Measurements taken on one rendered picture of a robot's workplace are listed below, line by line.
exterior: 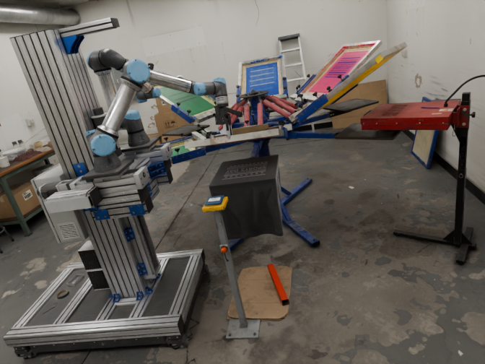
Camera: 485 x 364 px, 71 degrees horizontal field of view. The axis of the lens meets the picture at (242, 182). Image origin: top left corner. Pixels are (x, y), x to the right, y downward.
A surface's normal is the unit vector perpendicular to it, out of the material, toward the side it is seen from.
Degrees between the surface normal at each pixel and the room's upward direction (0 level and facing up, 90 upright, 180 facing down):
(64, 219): 90
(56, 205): 90
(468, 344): 0
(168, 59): 90
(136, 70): 84
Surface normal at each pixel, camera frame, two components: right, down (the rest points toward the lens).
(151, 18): -0.14, 0.39
